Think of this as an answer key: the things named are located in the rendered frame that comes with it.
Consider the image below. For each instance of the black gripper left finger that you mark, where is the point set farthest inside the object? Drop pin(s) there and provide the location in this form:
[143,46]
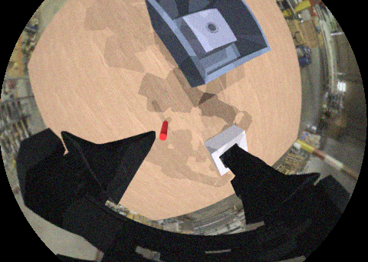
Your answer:
[112,164]

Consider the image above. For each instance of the red peg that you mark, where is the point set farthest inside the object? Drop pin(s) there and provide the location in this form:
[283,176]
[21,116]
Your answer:
[164,129]

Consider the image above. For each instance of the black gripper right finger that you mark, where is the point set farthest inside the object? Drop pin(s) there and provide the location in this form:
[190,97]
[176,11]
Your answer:
[263,188]

